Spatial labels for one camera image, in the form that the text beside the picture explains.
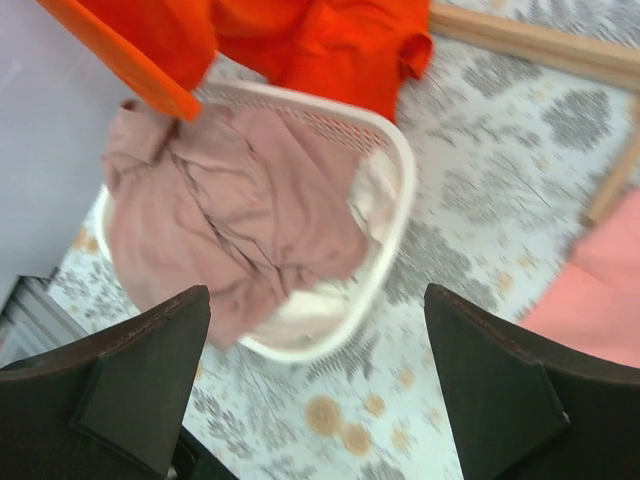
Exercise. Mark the salmon pink garment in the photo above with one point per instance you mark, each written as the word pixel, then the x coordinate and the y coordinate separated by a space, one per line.
pixel 593 305

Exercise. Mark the white laundry basket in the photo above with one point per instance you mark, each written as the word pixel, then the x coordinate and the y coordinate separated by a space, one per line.
pixel 350 127

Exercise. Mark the orange t shirt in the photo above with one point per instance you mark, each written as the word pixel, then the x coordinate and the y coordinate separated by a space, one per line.
pixel 352 51

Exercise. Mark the dusty pink garment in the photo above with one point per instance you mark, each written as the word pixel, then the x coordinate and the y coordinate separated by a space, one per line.
pixel 248 203

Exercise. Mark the aluminium frame rail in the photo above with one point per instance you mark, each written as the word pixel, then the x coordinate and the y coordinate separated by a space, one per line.
pixel 33 323

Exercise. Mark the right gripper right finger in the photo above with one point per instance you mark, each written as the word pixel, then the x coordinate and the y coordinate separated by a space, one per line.
pixel 522 406

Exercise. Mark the left wooden clothes rack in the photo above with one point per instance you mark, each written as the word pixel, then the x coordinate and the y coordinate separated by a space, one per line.
pixel 597 60

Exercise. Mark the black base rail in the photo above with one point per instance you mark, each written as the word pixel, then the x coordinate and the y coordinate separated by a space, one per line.
pixel 192 461

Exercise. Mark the white cloth in basket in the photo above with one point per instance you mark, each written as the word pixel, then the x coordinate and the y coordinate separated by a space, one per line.
pixel 309 315

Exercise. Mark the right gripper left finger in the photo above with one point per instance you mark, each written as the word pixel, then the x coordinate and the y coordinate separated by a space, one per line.
pixel 110 405

